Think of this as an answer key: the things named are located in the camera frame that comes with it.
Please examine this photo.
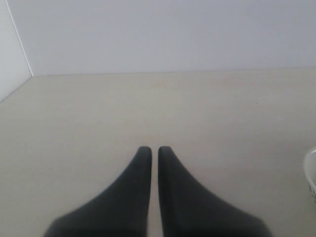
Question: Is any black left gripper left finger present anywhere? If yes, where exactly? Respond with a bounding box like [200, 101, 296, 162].
[44, 146, 152, 237]

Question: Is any white ceramic bowl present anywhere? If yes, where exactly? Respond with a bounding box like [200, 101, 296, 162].
[303, 147, 316, 204]

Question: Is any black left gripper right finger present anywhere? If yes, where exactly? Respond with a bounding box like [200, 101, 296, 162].
[158, 146, 269, 237]

